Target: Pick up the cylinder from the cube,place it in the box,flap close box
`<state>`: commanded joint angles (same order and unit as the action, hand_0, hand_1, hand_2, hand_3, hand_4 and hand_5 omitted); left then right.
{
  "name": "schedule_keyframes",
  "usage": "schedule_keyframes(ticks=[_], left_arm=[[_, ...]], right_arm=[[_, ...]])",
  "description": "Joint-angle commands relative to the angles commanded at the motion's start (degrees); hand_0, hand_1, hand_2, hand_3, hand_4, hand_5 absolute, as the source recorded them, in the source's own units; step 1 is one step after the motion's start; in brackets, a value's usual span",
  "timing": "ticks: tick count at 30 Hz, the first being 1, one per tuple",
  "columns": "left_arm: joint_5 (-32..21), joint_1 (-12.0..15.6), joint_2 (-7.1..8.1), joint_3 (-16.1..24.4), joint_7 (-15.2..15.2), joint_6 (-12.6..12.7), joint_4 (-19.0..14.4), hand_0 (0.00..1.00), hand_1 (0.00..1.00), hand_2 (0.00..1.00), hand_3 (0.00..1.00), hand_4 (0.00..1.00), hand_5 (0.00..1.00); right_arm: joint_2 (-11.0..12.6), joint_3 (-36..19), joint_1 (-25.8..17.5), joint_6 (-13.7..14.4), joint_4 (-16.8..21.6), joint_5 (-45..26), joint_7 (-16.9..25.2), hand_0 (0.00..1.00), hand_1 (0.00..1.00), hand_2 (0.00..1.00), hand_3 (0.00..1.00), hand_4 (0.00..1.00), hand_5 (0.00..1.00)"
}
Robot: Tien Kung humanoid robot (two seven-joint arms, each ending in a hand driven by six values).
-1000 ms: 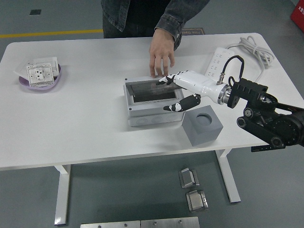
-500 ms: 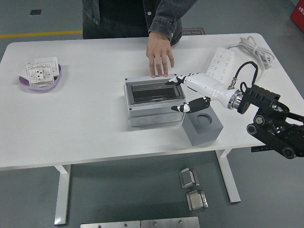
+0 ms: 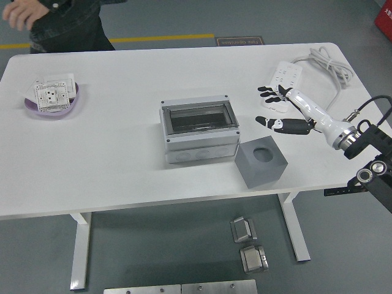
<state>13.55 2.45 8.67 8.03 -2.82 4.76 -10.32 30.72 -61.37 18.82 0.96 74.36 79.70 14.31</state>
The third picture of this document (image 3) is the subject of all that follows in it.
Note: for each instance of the red object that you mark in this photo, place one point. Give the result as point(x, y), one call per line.
point(384, 18)

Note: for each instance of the dark floor sign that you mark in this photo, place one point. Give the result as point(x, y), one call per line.
point(239, 41)

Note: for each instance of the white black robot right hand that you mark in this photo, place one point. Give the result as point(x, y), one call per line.
point(318, 116)

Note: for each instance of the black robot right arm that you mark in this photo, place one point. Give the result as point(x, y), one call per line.
point(367, 137)

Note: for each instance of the white power strip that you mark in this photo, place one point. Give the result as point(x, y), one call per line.
point(291, 73)

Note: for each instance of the grey electrical box clear lid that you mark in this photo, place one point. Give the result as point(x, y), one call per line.
point(199, 147)

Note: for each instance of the black table control panel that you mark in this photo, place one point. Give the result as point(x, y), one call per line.
point(337, 191)

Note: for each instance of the person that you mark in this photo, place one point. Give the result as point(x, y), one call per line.
point(70, 30)

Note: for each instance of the white socket module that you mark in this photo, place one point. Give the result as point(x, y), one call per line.
point(50, 95)

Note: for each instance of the white table leg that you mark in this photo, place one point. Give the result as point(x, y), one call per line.
point(80, 251)
point(295, 229)

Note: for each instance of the metal base plate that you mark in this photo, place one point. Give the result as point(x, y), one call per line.
point(219, 287)
point(141, 289)

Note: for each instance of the white switch plate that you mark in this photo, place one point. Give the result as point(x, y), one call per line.
point(69, 82)

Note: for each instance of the person's right hand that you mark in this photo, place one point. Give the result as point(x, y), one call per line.
point(23, 12)

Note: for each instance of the white flat cover plate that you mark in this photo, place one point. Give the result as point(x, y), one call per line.
point(29, 88)

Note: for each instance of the metal block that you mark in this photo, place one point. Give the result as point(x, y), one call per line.
point(243, 229)
point(254, 259)

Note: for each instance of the purple bowl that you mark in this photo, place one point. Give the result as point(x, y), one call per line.
point(61, 112)

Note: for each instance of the grey cube with round hole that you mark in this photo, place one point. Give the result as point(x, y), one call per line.
point(260, 177)

